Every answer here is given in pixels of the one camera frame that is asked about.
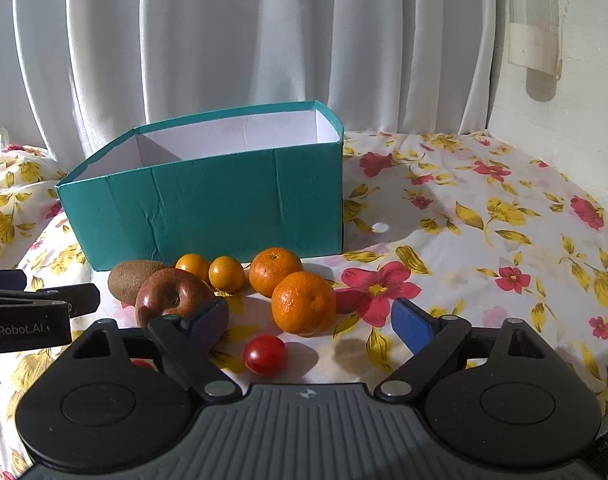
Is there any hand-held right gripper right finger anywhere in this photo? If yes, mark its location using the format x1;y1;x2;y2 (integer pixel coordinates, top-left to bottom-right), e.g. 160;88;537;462
374;298;547;403

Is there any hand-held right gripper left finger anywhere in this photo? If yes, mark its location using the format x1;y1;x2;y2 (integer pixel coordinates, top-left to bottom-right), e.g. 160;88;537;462
71;299;242;403

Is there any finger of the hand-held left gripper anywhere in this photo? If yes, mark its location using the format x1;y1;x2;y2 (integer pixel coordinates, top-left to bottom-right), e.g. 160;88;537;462
0;269;28;291
0;283;101;318

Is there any small yellow orange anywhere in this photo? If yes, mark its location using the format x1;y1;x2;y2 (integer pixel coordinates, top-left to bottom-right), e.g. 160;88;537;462
208;256;246;292
175;253;211;286

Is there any red green apple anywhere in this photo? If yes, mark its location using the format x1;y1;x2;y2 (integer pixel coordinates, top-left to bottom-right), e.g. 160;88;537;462
134;267;215;328

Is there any red cherry tomato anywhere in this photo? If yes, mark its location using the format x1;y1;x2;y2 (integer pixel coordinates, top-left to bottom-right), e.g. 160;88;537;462
243;335;287;376

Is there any brown kiwi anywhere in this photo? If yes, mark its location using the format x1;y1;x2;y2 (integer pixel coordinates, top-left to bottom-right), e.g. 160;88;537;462
108;260;169;306

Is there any mandarin orange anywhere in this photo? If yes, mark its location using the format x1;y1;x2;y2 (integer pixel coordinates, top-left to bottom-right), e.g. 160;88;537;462
249;247;303;298
271;271;337;337

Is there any teal cardboard box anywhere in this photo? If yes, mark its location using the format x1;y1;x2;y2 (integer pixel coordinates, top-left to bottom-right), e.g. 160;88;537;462
55;100;345;272

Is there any floral tablecloth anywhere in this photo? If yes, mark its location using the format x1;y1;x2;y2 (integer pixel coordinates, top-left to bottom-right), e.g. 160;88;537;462
0;127;608;480

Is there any white curtain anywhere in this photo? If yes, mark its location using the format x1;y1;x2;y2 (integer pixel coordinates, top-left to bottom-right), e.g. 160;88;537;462
0;0;507;161

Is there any white plastic conduit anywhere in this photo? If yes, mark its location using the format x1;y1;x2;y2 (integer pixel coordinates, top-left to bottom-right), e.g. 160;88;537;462
504;0;565;81

